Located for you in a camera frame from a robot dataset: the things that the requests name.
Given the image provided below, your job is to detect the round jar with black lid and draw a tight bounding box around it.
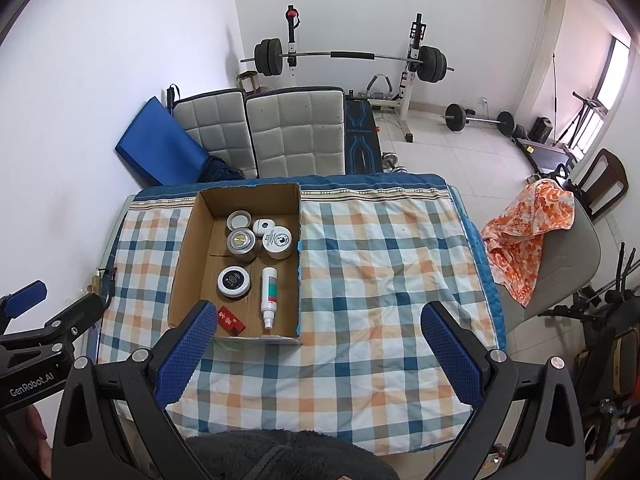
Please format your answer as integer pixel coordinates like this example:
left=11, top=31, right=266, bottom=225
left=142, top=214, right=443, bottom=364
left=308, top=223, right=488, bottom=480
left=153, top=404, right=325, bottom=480
left=216, top=266, right=252, bottom=300

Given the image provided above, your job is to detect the cardboard box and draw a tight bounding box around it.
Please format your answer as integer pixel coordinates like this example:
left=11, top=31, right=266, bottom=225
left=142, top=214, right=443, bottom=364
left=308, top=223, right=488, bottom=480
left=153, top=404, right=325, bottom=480
left=167, top=182, right=303, bottom=346

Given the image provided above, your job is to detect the white barbell rack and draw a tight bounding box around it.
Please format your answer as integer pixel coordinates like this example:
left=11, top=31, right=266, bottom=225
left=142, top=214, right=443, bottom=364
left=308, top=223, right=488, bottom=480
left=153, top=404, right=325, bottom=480
left=285, top=5, right=426, bottom=143

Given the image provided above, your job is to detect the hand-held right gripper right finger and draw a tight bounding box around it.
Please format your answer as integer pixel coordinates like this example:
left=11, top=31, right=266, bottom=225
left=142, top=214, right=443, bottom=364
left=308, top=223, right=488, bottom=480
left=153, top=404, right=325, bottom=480
left=421, top=301, right=586, bottom=480

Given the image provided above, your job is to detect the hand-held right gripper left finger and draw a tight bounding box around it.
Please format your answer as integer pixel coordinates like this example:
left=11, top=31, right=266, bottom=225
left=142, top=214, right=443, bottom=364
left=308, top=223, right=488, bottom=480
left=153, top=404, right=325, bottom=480
left=50, top=300, right=219, bottom=480

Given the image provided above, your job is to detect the dark blue knitted cloth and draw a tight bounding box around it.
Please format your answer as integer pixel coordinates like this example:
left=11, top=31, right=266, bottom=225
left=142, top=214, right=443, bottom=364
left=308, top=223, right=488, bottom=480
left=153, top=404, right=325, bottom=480
left=197, top=156, right=246, bottom=183

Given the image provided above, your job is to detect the dark wooden chair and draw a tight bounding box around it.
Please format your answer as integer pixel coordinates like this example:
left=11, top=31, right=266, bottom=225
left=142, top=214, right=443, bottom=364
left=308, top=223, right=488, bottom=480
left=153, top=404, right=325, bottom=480
left=567, top=148, right=629, bottom=221

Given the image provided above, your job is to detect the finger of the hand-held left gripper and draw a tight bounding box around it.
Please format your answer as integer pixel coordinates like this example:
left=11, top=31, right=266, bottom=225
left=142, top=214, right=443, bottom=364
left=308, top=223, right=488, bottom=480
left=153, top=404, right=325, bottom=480
left=27, top=292, right=107, bottom=356
left=0, top=280, right=49, bottom=333

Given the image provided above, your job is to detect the red card case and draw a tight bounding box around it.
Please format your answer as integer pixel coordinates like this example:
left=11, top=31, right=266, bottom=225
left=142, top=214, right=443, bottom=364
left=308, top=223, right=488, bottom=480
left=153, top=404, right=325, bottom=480
left=215, top=306, right=247, bottom=337

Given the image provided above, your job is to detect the short barbell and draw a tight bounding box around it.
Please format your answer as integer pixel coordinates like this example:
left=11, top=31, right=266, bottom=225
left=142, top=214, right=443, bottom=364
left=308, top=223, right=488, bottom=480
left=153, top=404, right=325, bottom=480
left=444, top=102, right=516, bottom=137

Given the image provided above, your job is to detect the amber object with black strap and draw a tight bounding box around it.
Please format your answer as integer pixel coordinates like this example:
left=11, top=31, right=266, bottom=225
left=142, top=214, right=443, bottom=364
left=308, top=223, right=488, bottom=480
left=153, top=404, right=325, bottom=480
left=90, top=267, right=117, bottom=306

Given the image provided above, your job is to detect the grey curved handlebar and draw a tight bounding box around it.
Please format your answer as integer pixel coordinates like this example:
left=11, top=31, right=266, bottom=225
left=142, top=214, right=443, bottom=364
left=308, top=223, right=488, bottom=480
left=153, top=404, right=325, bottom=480
left=366, top=73, right=393, bottom=96

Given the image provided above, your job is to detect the person's left forearm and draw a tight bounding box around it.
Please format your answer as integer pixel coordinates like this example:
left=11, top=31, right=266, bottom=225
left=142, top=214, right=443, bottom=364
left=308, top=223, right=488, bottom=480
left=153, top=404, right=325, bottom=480
left=0, top=402, right=53, bottom=480

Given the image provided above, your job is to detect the white spray bottle teal band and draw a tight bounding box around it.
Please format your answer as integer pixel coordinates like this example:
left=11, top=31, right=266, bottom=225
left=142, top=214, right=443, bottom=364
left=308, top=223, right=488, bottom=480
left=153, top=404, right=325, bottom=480
left=260, top=266, right=279, bottom=332

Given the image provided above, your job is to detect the orange floral cloth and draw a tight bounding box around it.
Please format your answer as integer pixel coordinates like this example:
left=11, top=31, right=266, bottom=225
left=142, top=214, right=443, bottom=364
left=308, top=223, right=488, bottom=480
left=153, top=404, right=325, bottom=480
left=481, top=180, right=577, bottom=308

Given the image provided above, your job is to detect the silver round tin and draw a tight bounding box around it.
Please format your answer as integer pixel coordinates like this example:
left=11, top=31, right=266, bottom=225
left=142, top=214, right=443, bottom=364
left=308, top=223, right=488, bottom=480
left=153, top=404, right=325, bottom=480
left=226, top=228, right=258, bottom=262

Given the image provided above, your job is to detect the window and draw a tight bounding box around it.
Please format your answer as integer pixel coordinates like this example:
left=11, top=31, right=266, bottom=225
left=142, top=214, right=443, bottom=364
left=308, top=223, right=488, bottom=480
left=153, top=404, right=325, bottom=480
left=595, top=35, right=633, bottom=111

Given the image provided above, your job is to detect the black exercise stand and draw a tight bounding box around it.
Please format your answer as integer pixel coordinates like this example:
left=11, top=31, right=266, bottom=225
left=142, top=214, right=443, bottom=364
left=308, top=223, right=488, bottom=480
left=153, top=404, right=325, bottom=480
left=552, top=52, right=606, bottom=148

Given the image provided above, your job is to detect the grey chair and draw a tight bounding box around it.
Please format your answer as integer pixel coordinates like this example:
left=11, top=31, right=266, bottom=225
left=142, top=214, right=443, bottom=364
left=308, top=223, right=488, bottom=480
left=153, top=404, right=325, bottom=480
left=505, top=195, right=601, bottom=331

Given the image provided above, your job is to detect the narrow white padded cushion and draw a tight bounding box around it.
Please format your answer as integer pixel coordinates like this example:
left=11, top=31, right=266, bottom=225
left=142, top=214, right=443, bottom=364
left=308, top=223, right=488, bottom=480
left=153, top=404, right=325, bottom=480
left=172, top=88, right=258, bottom=181

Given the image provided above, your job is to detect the checked blanket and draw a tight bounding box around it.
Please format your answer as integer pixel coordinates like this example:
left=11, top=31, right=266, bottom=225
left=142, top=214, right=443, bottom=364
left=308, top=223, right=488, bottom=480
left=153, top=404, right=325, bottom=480
left=97, top=175, right=506, bottom=456

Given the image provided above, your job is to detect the treadmill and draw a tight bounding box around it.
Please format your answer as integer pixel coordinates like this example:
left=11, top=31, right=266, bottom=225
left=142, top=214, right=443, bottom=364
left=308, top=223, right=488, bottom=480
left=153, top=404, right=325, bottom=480
left=517, top=140, right=576, bottom=176

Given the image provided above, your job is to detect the dark fleece garment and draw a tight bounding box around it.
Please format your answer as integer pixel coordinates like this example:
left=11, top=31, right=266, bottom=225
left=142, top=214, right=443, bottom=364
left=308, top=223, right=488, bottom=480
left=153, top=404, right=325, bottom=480
left=185, top=429, right=401, bottom=480

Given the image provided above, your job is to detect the white round tin with print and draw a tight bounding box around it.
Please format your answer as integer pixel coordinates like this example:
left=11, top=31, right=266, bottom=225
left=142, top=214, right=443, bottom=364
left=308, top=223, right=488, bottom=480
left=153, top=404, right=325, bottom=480
left=261, top=226, right=293, bottom=261

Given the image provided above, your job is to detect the blue folded mat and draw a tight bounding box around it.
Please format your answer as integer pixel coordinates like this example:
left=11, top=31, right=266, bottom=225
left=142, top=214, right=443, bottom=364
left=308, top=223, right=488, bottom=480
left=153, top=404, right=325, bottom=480
left=115, top=97, right=211, bottom=186

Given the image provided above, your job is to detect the wide white padded cushion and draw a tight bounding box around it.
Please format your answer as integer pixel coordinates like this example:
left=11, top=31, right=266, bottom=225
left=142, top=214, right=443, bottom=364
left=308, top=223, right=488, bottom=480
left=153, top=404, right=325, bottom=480
left=245, top=87, right=347, bottom=178

